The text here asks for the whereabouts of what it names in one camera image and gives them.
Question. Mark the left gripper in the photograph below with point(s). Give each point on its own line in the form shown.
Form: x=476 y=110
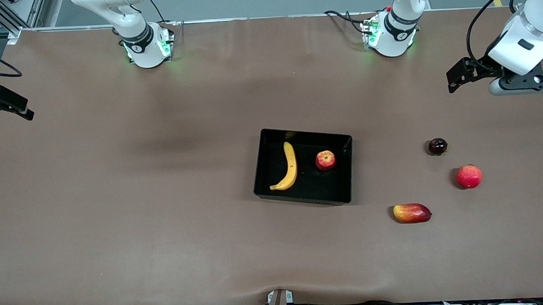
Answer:
x=484 y=70

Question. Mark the small red yellow apple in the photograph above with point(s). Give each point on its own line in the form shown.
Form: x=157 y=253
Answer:
x=325 y=160

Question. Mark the black plastic box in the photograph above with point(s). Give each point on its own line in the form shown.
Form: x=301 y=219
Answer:
x=309 y=187

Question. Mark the yellow banana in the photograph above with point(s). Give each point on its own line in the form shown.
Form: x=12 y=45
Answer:
x=292 y=165

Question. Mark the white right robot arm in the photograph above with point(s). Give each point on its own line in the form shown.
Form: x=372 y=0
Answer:
x=136 y=40

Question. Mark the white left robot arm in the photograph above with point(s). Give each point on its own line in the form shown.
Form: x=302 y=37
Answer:
x=398 y=30

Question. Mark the dark purple round fruit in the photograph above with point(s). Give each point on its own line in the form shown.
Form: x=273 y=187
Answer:
x=437 y=146

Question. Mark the large red round fruit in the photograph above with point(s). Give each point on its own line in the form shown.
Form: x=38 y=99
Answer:
x=469 y=176

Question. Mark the red yellow mango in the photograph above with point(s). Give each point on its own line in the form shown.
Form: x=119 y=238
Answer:
x=411 y=213

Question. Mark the large table cover mat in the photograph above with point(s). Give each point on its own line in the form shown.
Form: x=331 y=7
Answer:
x=121 y=243

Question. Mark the aluminium frame profile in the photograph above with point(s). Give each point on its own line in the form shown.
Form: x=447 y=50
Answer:
x=5 y=17

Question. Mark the metal table edge bracket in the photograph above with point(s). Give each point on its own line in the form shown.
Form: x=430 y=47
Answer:
x=279 y=303

